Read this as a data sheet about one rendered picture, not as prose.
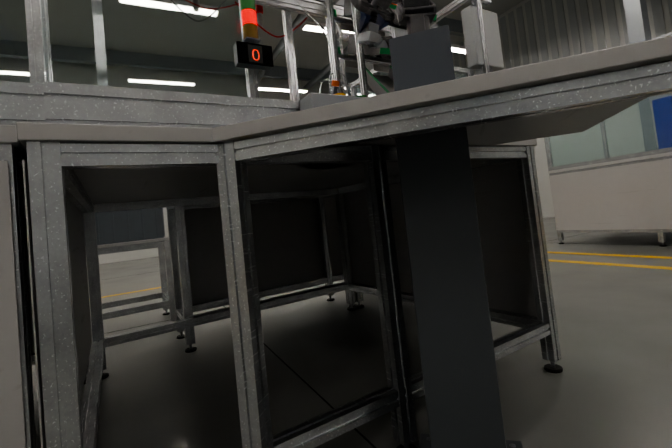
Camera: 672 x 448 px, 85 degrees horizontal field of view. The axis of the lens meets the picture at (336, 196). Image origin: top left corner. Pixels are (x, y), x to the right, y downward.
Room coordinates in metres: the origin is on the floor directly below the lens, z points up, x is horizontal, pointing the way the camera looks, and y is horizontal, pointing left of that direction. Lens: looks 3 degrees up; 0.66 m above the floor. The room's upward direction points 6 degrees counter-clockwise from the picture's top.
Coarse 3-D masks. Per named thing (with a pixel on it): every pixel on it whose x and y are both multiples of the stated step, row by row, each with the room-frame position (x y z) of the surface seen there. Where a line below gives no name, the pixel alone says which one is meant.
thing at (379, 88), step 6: (390, 66) 1.44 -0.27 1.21; (366, 72) 1.36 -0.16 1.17; (390, 72) 1.44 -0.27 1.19; (372, 78) 1.33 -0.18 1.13; (378, 78) 1.42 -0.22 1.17; (384, 78) 1.44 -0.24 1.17; (390, 78) 1.45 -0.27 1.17; (372, 84) 1.33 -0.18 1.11; (378, 84) 1.29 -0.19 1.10; (384, 84) 1.39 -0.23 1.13; (390, 84) 1.40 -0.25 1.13; (378, 90) 1.29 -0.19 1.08; (384, 90) 1.26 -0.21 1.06; (390, 90) 1.36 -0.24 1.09
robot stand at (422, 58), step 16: (416, 32) 0.85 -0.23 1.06; (432, 32) 0.84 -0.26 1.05; (448, 32) 0.83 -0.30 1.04; (400, 48) 0.86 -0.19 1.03; (416, 48) 0.85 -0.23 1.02; (432, 48) 0.84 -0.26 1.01; (448, 48) 0.83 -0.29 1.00; (400, 64) 0.86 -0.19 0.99; (416, 64) 0.85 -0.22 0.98; (432, 64) 0.84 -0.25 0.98; (448, 64) 0.83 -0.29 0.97; (400, 80) 0.86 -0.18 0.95; (416, 80) 0.85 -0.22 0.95; (432, 80) 0.84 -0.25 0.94; (448, 80) 0.83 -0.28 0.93
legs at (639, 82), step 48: (480, 96) 0.62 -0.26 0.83; (528, 96) 0.60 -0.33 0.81; (576, 96) 0.58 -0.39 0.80; (624, 96) 0.56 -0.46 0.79; (240, 144) 0.76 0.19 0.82; (288, 144) 0.73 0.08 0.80; (336, 144) 0.70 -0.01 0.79; (432, 144) 0.84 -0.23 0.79; (240, 192) 0.77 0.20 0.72; (432, 192) 0.84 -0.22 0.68; (240, 240) 0.76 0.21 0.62; (432, 240) 0.84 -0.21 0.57; (480, 240) 0.82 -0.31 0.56; (240, 288) 0.76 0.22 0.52; (432, 288) 0.85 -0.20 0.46; (480, 288) 0.82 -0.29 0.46; (240, 336) 0.77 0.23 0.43; (432, 336) 0.85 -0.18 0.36; (480, 336) 0.82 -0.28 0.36; (240, 384) 0.77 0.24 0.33; (432, 384) 0.85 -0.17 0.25; (480, 384) 0.82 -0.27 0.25; (432, 432) 0.86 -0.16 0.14; (480, 432) 0.83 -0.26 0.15
